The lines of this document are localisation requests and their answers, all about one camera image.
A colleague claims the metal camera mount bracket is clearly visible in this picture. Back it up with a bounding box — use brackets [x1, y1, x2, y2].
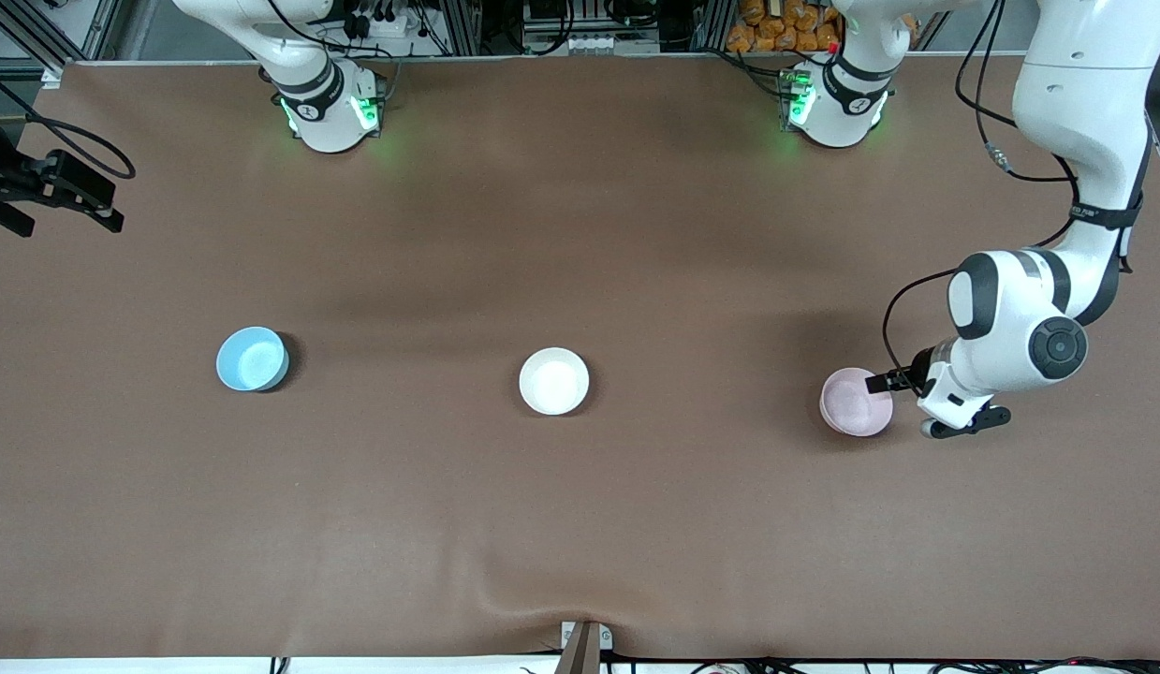
[556, 620, 615, 674]

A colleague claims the white power strip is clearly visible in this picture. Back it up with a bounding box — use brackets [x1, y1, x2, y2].
[341, 0, 421, 46]

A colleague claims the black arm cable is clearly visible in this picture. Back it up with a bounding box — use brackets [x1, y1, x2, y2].
[882, 0, 1135, 377]
[0, 66, 137, 181]

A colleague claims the pink bowl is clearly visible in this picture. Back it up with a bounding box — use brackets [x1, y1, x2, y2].
[819, 367, 894, 438]

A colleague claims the aluminium frame post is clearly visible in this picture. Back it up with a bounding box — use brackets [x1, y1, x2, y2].
[437, 0, 492, 57]

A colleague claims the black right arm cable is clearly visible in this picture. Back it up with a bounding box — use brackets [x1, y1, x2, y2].
[0, 66, 137, 181]

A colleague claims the bag of orange items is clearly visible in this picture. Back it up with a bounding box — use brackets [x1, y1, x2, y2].
[727, 0, 843, 54]

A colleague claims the brown table cover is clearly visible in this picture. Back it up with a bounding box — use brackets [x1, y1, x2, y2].
[0, 54, 1160, 662]

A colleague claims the aluminium frame profile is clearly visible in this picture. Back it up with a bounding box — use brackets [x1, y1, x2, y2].
[0, 0, 122, 90]

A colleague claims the white terminal block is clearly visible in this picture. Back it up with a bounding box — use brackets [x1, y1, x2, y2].
[521, 28, 657, 57]

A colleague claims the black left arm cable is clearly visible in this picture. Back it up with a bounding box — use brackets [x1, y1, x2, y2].
[882, 0, 1135, 377]

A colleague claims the white bowl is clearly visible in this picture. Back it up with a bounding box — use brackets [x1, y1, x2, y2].
[519, 347, 591, 417]

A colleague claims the blue bowl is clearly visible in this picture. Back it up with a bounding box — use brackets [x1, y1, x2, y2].
[215, 326, 290, 393]

